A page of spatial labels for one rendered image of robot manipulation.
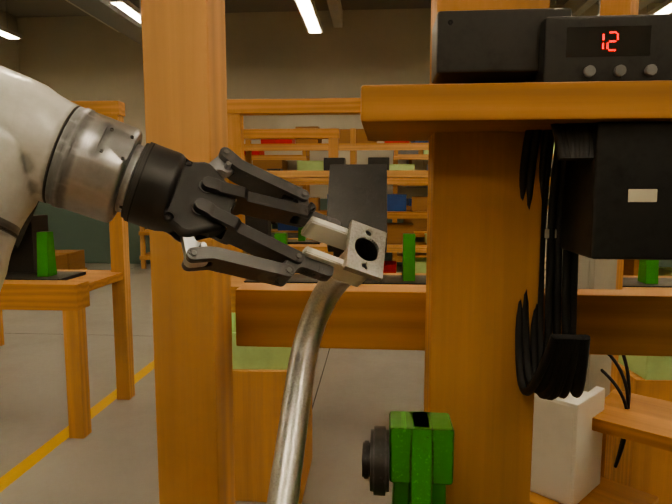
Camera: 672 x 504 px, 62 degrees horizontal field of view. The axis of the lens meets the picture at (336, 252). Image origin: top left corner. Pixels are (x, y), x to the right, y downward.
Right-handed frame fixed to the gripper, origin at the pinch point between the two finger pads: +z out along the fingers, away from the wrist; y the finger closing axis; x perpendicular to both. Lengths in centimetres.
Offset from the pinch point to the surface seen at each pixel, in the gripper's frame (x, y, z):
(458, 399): 17.9, -3.9, 26.9
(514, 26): -13.8, 27.8, 12.0
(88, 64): 818, 761, -253
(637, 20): -20.9, 27.3, 22.5
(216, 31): 9.8, 34.4, -18.8
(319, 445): 258, 47, 99
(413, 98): -7.4, 17.1, 3.4
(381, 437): 12.0, -13.2, 12.9
